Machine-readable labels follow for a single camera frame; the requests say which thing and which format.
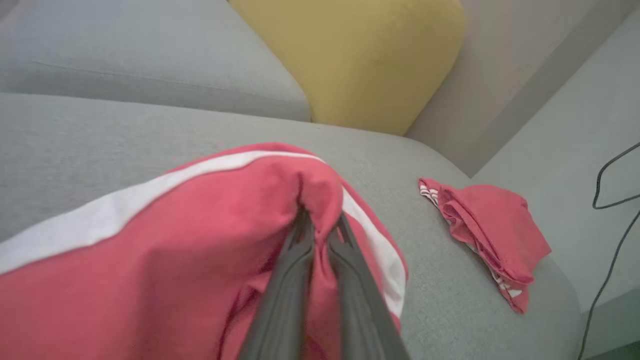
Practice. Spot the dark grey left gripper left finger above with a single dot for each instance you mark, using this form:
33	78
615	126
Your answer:
285	300

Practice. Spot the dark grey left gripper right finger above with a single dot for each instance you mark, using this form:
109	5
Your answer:
360	310

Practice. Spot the red garment wide white stripe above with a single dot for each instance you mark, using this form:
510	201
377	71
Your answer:
175	240

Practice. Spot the red garment thin white stripes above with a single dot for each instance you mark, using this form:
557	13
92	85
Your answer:
495	220

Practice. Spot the grey fabric sofa seat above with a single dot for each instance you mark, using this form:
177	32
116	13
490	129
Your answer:
100	150

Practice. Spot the pale grey sofa section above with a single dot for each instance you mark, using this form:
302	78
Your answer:
550	150

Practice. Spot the large yellow sofa cushion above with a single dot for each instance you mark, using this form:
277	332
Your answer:
360	60

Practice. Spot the grey sofa back cushion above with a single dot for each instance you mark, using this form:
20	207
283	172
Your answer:
150	50

